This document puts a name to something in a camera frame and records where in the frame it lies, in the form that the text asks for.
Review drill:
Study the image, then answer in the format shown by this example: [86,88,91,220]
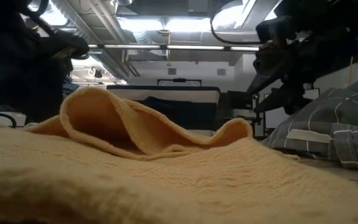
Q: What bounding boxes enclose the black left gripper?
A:
[39,30,90,94]

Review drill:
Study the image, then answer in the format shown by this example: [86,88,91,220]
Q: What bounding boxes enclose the black curved tube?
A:
[0,111,17,128]

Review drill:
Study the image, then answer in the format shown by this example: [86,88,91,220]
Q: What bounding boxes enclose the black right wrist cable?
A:
[209,0,262,46]

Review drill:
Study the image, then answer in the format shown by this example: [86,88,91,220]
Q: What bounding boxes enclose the grey checked towel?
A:
[261,77,358,170]

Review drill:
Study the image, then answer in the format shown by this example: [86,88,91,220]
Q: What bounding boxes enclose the navy blue fabric bin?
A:
[106,85,222,133]

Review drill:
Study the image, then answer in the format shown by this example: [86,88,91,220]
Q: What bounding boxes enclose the white board panel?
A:
[264,88,320,129]

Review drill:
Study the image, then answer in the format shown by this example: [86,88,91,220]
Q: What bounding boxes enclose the thick yellow cable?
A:
[348,57,354,85]

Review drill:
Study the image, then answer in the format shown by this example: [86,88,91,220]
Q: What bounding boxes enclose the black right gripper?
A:
[246,34,328,115]

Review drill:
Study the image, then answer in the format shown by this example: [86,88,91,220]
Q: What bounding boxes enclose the orange yellow towel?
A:
[0,86,358,224]

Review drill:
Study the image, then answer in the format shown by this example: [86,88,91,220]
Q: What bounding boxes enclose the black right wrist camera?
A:
[255,15,295,43]

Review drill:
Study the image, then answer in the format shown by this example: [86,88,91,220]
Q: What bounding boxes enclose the black machine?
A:
[227,90,265,138]

